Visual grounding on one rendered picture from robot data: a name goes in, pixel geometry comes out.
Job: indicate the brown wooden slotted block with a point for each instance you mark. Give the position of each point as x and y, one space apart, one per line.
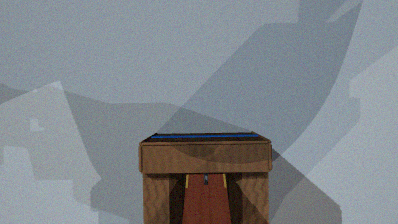
165 160

